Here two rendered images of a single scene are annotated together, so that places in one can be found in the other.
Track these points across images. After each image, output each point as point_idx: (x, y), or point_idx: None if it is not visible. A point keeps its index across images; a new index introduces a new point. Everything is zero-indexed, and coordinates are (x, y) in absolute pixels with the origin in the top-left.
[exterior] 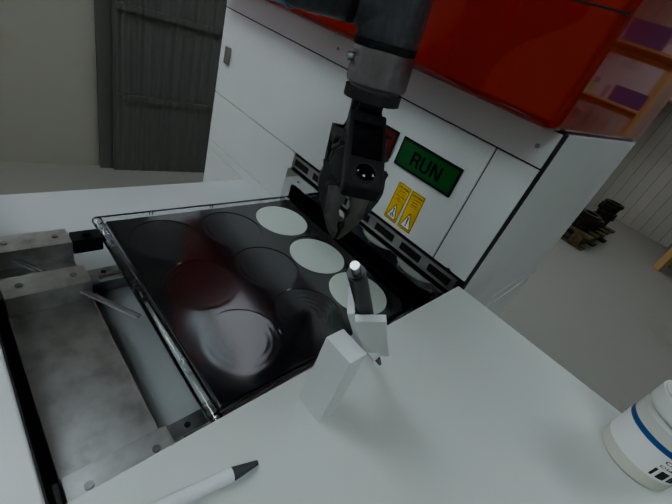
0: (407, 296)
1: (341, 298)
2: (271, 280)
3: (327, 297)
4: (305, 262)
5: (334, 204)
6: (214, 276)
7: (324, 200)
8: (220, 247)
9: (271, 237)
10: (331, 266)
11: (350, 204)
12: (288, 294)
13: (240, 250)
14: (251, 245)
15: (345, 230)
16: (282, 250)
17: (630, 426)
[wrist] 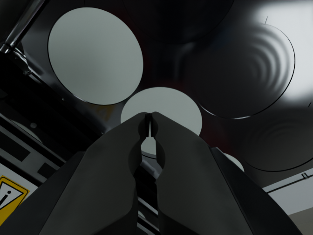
0: (27, 95)
1: (122, 37)
2: (236, 46)
3: (145, 33)
4: (179, 103)
5: (187, 165)
6: None
7: (226, 170)
8: (309, 97)
9: (227, 141)
10: (139, 107)
11: (132, 176)
12: (211, 19)
13: (278, 100)
14: (259, 116)
15: (132, 118)
16: (213, 119)
17: None
